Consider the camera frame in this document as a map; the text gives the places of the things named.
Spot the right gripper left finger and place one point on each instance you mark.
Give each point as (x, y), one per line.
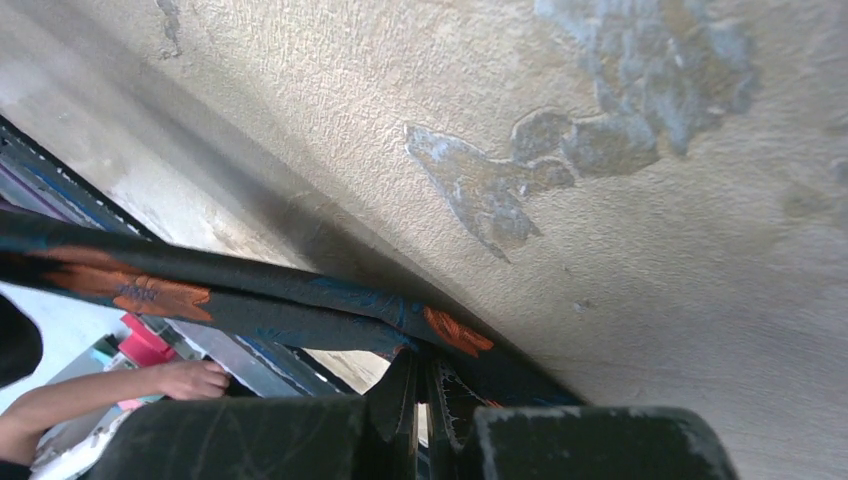
(370, 436)

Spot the person's bare forearm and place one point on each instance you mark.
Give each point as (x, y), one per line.
(24, 422)

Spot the person's bare hand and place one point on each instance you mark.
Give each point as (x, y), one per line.
(192, 380)

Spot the pink box in background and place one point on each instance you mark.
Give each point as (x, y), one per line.
(143, 347)

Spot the aluminium frame rail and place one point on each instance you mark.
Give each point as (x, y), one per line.
(34, 179)

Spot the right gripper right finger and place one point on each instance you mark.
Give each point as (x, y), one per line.
(469, 439)

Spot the dark orange floral tie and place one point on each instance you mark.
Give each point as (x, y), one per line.
(287, 306)

